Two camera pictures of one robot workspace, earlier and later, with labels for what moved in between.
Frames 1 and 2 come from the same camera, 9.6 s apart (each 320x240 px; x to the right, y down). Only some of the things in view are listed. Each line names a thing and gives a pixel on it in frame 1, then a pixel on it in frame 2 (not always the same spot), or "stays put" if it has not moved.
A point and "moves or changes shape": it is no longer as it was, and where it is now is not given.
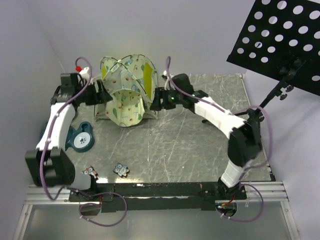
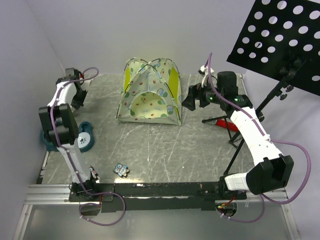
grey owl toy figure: (90, 170) stays put
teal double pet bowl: (80, 140) stays put
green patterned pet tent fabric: (131, 82) moves or changes shape
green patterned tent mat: (125, 107) moves or changes shape
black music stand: (280, 39) stays put
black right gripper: (161, 93) → (194, 93)
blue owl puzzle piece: (121, 170) stays put
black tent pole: (147, 58) → (154, 60)
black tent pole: (100, 68) → (119, 102)
